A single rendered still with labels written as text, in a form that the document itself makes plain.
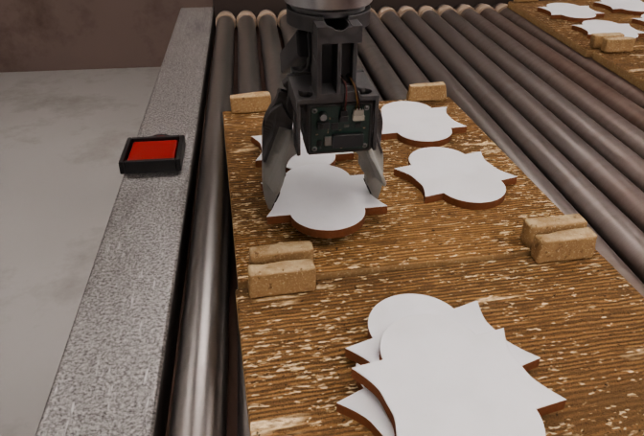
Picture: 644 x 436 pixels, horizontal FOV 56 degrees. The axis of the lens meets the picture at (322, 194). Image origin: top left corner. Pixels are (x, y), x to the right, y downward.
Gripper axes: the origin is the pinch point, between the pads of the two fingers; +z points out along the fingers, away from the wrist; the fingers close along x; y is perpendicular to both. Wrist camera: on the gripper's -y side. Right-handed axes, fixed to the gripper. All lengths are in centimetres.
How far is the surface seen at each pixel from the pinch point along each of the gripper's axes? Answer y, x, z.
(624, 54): -46, 65, 4
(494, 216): 3.6, 18.0, 2.2
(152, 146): -21.7, -19.0, 3.9
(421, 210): 1.1, 10.7, 2.4
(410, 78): -46, 24, 6
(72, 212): -164, -71, 101
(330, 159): -10.5, 2.8, 1.7
